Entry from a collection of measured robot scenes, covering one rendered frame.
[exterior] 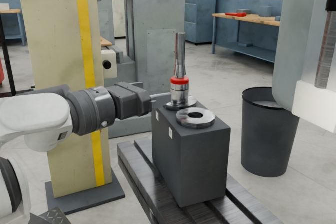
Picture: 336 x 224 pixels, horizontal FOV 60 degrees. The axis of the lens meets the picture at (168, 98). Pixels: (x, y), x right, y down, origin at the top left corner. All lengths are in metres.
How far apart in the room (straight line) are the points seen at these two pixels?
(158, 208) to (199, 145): 0.18
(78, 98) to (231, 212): 0.42
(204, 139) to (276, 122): 1.68
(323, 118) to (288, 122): 2.08
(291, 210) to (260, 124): 0.62
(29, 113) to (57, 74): 1.42
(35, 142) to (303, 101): 0.46
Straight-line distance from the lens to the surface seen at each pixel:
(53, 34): 1.88
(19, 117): 0.52
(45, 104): 0.53
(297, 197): 2.44
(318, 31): 0.25
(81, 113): 0.56
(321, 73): 0.24
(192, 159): 0.65
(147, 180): 0.80
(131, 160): 0.88
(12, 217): 0.86
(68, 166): 2.20
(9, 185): 0.76
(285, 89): 0.32
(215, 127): 0.65
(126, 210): 2.17
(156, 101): 0.62
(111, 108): 0.58
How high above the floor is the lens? 1.44
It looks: 21 degrees down
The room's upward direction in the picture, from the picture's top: straight up
